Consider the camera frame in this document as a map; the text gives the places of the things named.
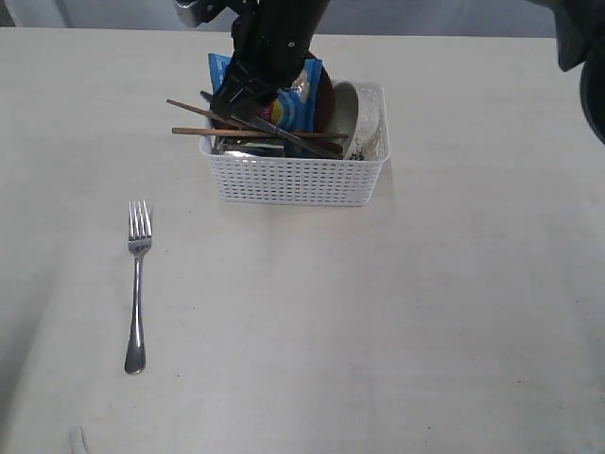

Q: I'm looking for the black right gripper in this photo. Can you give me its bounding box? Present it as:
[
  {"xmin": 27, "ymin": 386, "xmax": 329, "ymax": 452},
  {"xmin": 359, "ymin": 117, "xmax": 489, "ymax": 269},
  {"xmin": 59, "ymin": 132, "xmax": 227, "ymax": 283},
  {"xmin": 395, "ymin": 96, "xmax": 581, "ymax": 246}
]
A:
[{"xmin": 210, "ymin": 0, "xmax": 328, "ymax": 122}]

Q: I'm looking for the wooden chopstick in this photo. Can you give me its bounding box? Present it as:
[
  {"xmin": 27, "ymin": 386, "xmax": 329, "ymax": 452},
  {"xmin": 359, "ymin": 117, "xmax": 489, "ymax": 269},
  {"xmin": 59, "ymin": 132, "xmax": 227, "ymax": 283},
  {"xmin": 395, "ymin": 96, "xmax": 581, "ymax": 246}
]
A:
[
  {"xmin": 171, "ymin": 127, "xmax": 348, "ymax": 139},
  {"xmin": 165, "ymin": 98, "xmax": 246, "ymax": 130}
]

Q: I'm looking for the silver table knife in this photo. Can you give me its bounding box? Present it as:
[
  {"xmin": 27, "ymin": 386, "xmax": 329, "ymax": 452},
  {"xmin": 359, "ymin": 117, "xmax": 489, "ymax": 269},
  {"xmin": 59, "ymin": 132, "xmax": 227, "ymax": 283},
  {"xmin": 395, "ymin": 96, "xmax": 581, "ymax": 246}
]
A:
[{"xmin": 217, "ymin": 100, "xmax": 342, "ymax": 159}]

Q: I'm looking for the blue chips bag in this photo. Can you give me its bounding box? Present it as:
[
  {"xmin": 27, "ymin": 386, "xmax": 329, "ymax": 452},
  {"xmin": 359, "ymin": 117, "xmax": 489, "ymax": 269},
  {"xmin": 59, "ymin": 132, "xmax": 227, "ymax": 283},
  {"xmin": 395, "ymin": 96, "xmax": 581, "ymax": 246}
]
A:
[{"xmin": 208, "ymin": 53, "xmax": 323, "ymax": 159}]

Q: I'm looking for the brown round plate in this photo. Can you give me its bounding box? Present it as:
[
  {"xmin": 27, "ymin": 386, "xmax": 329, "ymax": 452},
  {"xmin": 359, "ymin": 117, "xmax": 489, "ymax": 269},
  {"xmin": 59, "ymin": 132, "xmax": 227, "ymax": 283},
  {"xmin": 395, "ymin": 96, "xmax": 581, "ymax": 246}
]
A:
[{"xmin": 300, "ymin": 51, "xmax": 335, "ymax": 132}]

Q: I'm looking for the silver fork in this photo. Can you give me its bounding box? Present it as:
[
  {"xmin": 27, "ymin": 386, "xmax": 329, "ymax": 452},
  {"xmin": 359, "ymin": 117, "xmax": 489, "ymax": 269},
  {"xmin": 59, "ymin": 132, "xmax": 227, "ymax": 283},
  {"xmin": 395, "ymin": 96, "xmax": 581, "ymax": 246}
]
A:
[{"xmin": 124, "ymin": 200, "xmax": 152, "ymax": 375}]

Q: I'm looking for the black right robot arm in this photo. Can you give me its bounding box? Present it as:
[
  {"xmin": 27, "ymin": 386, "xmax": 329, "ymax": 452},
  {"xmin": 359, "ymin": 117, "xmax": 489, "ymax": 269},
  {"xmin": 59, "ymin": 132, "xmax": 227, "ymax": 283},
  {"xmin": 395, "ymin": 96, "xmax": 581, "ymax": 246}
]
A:
[{"xmin": 199, "ymin": 0, "xmax": 604, "ymax": 140}]

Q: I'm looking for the shiny steel cup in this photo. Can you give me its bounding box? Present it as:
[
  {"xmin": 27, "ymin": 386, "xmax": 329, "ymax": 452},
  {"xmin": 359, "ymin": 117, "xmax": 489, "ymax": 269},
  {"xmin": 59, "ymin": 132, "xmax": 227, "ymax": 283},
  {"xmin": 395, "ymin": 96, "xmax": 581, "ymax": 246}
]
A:
[{"xmin": 213, "ymin": 137, "xmax": 285, "ymax": 158}]

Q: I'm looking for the white perforated plastic basket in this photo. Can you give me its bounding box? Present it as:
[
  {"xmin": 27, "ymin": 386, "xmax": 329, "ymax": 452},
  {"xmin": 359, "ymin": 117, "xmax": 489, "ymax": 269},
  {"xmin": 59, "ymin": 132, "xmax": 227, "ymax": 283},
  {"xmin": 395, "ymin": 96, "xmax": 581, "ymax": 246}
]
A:
[{"xmin": 199, "ymin": 85, "xmax": 390, "ymax": 206}]

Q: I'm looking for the white ceramic bowl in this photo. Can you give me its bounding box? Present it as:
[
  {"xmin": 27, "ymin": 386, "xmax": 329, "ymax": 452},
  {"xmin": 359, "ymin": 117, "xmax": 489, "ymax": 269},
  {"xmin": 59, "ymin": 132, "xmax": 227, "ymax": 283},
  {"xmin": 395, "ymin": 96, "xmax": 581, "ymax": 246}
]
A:
[{"xmin": 327, "ymin": 80, "xmax": 383, "ymax": 161}]

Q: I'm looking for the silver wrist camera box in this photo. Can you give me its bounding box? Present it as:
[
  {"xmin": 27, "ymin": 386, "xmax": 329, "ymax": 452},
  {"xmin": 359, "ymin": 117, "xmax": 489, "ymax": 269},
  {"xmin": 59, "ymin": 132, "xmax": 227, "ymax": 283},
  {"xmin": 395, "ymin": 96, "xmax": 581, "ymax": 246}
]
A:
[{"xmin": 173, "ymin": 0, "xmax": 226, "ymax": 28}]

